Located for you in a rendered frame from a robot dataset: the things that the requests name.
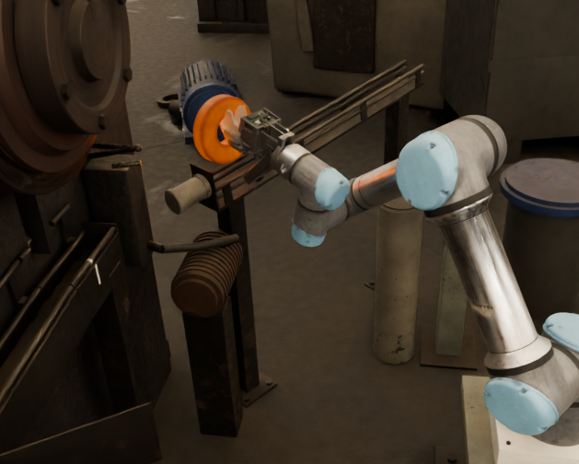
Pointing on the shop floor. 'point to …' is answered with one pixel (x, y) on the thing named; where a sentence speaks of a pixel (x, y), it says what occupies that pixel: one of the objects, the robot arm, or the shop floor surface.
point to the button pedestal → (449, 325)
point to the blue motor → (203, 91)
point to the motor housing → (211, 332)
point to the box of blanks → (523, 66)
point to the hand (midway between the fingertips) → (224, 121)
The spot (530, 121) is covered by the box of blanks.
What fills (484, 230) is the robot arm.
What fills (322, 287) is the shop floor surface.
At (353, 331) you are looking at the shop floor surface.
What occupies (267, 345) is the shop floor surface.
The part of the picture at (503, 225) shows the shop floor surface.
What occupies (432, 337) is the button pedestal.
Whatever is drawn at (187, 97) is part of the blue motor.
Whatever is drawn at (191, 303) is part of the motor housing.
